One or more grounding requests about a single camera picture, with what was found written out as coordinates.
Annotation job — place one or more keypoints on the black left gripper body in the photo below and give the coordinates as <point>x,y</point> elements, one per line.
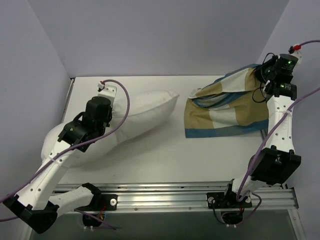
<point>100,116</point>

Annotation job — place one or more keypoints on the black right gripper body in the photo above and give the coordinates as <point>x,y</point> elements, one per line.
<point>261,73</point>

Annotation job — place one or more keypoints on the white pillow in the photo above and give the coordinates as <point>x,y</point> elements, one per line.
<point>147,110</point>

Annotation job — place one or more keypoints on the checked blue tan pillowcase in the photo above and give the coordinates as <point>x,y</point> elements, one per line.
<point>229,106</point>

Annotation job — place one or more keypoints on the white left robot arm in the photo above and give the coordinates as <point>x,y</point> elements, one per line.
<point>34,204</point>

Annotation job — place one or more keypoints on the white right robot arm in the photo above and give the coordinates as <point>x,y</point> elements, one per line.
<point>275,160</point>

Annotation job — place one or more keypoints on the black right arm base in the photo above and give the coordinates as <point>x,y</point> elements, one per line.
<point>218,200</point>

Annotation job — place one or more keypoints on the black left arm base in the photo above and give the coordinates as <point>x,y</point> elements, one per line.
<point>104,201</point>

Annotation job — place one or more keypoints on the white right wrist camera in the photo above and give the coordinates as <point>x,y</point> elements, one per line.
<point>298,55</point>

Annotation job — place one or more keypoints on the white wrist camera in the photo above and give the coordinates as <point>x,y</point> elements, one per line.
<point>107,91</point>
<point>298,55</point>

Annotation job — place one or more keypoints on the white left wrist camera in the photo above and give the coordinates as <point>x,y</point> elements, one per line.
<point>107,91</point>

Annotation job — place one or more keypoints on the aluminium table frame rail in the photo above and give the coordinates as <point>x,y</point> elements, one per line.
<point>162,170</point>

